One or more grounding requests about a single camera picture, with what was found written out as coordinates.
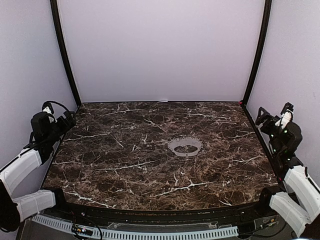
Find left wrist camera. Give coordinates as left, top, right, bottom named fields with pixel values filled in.
left=41, top=101, right=55, bottom=116

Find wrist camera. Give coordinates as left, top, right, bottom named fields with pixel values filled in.
left=280, top=102, right=294, bottom=125
left=41, top=101, right=55, bottom=116

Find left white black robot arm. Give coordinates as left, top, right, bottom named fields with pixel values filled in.
left=0, top=110, right=76, bottom=232

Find white slotted cable duct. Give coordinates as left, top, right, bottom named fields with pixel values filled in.
left=31, top=214, right=239, bottom=240

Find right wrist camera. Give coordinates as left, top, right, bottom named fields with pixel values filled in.
left=280, top=102, right=294, bottom=125

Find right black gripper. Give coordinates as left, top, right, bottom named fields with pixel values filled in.
left=255, top=107, right=284, bottom=156

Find black frame post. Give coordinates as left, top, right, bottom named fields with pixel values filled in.
left=242, top=0, right=273, bottom=106
left=49, top=0, right=82, bottom=108

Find small circuit board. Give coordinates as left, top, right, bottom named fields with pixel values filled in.
left=71, top=224, right=93, bottom=237

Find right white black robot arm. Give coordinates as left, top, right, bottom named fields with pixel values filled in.
left=255, top=102, right=320, bottom=239

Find left black frame post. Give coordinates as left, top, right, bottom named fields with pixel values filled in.
left=49, top=0, right=82, bottom=108

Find right black frame post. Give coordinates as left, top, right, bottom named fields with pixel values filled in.
left=242, top=0, right=273, bottom=106

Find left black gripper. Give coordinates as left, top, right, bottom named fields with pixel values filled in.
left=46, top=111, right=76, bottom=145

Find black front rail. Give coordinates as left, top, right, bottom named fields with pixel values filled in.
left=55, top=202, right=261, bottom=226

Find translucent ring plate with keyrings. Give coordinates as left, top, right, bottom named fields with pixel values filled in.
left=167, top=137, right=203, bottom=157

